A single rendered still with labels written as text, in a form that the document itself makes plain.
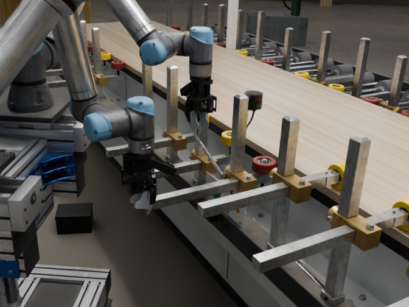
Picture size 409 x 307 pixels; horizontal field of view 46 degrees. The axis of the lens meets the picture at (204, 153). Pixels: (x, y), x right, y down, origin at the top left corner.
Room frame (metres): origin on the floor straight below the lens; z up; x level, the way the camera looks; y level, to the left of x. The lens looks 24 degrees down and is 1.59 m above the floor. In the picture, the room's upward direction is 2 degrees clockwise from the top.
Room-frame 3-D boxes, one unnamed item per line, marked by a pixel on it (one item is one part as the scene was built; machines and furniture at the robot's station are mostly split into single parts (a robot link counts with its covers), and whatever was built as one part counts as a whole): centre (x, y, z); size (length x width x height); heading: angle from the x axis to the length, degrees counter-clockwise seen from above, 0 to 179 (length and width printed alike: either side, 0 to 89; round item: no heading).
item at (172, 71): (1.91, 0.14, 0.88); 0.04 x 0.04 x 0.48; 30
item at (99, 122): (1.22, 0.27, 1.12); 0.11 x 0.11 x 0.08; 37
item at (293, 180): (1.24, -0.25, 0.94); 0.14 x 0.06 x 0.05; 30
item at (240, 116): (1.48, -0.11, 0.90); 0.04 x 0.04 x 0.48; 30
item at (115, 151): (1.83, 0.19, 0.80); 0.44 x 0.03 x 0.04; 120
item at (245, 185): (1.46, -0.12, 0.84); 0.14 x 0.06 x 0.05; 30
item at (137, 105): (1.26, 0.18, 1.12); 0.09 x 0.08 x 0.11; 127
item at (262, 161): (1.49, -0.20, 0.85); 0.08 x 0.08 x 0.11
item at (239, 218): (1.49, -0.07, 0.75); 0.26 x 0.01 x 0.10; 30
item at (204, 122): (1.56, 0.01, 1.01); 0.06 x 0.03 x 0.09; 30
